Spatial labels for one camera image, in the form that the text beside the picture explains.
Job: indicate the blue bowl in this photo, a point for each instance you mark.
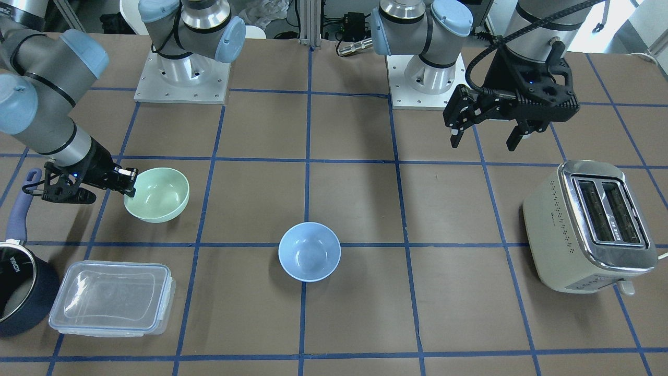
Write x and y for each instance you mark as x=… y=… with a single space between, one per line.
x=309 y=252

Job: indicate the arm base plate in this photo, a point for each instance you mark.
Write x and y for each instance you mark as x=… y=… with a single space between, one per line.
x=416 y=85
x=191 y=80

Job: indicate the dark blue saucepan with lid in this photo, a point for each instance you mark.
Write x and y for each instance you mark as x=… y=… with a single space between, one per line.
x=29 y=285

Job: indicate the aluminium frame post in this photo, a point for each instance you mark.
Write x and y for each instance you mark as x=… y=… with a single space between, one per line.
x=310 y=23

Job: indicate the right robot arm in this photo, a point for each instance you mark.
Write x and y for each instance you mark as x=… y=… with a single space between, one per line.
x=44 y=78

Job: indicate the cream toaster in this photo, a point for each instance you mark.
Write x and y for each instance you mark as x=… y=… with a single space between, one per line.
x=586 y=231

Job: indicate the clear plastic lidded container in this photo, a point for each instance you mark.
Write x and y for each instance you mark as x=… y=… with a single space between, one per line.
x=113 y=299

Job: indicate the green bowl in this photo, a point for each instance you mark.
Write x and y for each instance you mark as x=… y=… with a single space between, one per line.
x=161 y=195

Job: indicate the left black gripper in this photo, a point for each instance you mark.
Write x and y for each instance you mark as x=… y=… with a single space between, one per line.
x=501 y=78

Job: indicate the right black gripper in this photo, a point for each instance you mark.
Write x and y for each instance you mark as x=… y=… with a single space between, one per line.
x=96 y=163

